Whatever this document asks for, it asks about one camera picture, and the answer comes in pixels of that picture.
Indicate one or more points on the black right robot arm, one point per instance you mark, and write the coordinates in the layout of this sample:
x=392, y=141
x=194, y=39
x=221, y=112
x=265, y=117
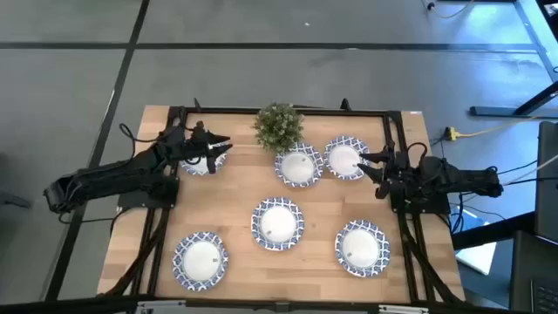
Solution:
x=457, y=179

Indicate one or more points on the black desk frame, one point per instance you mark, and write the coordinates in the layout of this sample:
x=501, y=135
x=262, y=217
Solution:
x=492, y=111

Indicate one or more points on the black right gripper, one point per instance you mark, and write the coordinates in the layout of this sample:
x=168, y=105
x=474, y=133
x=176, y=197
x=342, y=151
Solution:
x=399, y=174

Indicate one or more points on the blue patterned white bowl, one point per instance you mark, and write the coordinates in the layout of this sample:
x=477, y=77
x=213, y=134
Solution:
x=362, y=248
x=200, y=261
x=342, y=159
x=198, y=168
x=298, y=170
x=277, y=224

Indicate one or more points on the yellow power plug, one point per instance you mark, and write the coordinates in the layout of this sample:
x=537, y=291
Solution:
x=452, y=133

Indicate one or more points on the black table beam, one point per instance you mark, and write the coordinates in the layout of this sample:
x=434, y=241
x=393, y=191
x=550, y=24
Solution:
x=492, y=231

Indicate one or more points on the dark grey laptop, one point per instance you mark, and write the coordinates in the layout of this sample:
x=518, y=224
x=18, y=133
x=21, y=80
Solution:
x=527, y=261

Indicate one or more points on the white paper sheet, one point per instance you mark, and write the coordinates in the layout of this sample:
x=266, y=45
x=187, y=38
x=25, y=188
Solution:
x=477, y=257

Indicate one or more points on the dark grey monitor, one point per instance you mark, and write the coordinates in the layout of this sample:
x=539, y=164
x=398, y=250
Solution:
x=547, y=183

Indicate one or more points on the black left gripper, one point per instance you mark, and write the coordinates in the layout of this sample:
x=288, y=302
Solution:
x=197, y=146

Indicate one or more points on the black aluminium table frame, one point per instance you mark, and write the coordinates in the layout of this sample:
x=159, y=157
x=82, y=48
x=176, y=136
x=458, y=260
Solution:
x=327, y=112

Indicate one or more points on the potted green plant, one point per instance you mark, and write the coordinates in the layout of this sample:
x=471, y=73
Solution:
x=279, y=126

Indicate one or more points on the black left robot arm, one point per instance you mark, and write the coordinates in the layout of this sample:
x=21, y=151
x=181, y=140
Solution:
x=113, y=179

